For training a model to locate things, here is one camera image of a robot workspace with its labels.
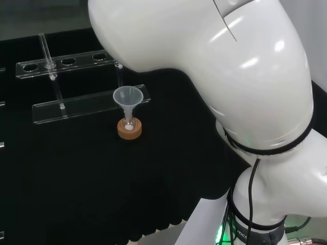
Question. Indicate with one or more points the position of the clear plastic funnel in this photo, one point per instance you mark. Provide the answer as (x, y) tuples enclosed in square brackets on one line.
[(127, 95)]

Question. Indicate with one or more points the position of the clear acrylic funnel stand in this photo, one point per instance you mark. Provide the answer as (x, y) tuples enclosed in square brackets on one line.
[(76, 107)]

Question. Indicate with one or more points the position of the small clear round-bottom flask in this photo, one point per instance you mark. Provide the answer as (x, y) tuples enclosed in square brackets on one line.
[(128, 126)]

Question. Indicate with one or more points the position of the black table cloth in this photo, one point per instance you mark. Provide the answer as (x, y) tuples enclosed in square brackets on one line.
[(102, 178)]

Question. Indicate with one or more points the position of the pale board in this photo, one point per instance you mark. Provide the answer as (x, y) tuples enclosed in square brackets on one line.
[(204, 217)]

